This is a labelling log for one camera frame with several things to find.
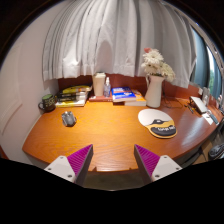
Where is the white tissue container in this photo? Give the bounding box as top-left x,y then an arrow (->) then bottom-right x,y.
92,73 -> 106,96

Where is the white yellow mouse pad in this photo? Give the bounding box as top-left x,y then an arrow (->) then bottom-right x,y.
138,109 -> 177,139

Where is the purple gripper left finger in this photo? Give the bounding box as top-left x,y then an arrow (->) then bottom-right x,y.
45,144 -> 93,186

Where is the white ceramic vase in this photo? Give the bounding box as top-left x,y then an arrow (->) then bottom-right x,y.
145,75 -> 164,108

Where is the black cable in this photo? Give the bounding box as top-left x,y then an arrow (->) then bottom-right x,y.
161,83 -> 191,110

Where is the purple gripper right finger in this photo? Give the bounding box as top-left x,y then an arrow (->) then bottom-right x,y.
134,144 -> 181,183

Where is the white flower bouquet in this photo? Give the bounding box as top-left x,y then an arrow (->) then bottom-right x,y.
141,48 -> 175,82

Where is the white box device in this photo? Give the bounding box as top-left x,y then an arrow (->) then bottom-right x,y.
190,96 -> 207,114

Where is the blue book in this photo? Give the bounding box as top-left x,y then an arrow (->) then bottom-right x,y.
111,87 -> 136,102

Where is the grey computer mouse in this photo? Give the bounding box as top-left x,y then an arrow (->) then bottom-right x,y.
62,111 -> 77,127

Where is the red flat book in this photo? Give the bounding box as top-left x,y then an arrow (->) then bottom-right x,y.
89,96 -> 113,102

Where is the stack of books left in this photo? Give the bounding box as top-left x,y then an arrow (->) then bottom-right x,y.
55,85 -> 92,107

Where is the yellow white book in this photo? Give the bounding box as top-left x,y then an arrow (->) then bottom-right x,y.
125,90 -> 146,106

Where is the dark green mug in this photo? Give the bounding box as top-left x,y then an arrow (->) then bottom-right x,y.
38,94 -> 55,112

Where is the white curtain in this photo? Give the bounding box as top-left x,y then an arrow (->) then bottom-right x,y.
43,0 -> 196,88

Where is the clear spray bottle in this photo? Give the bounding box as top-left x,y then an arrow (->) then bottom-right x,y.
104,77 -> 111,97

